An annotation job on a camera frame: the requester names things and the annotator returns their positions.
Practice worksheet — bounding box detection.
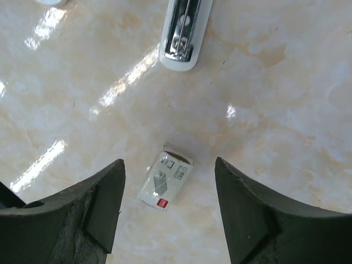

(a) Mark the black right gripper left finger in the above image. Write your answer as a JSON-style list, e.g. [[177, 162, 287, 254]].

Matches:
[[1, 159, 125, 263]]

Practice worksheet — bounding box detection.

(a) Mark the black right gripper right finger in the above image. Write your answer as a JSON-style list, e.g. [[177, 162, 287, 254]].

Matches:
[[214, 157, 351, 263]]

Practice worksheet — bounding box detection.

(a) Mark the small white red packet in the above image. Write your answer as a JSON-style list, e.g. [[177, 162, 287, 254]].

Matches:
[[137, 145, 194, 211]]

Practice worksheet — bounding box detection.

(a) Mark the white staple box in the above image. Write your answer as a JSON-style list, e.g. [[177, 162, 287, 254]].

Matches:
[[159, 0, 213, 72]]

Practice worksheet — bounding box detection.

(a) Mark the light blue stapler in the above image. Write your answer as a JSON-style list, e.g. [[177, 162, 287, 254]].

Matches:
[[35, 0, 68, 6]]

